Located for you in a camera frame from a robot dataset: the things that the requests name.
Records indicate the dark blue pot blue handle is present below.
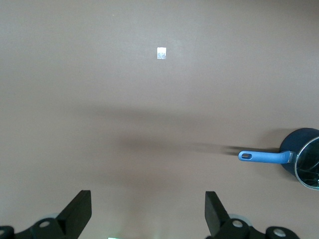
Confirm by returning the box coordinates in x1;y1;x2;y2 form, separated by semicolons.
238;127;319;180

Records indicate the brown table cover sheet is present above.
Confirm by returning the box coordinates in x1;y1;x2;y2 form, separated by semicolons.
0;0;319;239

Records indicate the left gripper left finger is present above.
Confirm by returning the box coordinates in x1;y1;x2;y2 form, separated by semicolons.
0;190;92;239

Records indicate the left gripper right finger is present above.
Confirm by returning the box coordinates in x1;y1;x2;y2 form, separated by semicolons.
205;191;299;239

